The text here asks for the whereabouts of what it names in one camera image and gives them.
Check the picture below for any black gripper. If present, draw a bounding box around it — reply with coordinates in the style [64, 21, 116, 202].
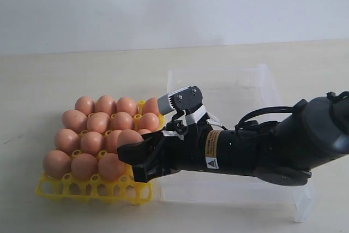
[117, 121, 273, 183]

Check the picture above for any brown egg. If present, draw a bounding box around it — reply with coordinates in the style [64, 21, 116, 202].
[116, 97, 138, 117]
[98, 153, 127, 181]
[81, 132, 104, 156]
[54, 128, 80, 155]
[118, 129, 144, 146]
[142, 97, 160, 116]
[43, 150, 71, 179]
[87, 112, 111, 134]
[106, 130, 122, 153]
[62, 110, 88, 133]
[138, 112, 160, 132]
[71, 153, 98, 181]
[138, 129, 151, 135]
[95, 95, 117, 116]
[111, 112, 134, 130]

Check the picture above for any brown egg tray corner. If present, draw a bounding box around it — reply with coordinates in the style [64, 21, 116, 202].
[75, 95, 95, 116]

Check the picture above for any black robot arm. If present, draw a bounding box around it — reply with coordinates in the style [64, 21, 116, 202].
[117, 86, 348, 186]

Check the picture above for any yellow plastic egg tray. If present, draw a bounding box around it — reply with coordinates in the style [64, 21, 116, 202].
[35, 100, 164, 205]

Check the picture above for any clear plastic box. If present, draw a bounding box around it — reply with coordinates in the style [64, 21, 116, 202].
[157, 63, 318, 223]

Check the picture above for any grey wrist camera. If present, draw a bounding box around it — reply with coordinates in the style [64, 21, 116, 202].
[157, 86, 207, 125]

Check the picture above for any black camera cable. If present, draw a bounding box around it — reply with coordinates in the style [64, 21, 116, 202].
[234, 106, 295, 132]

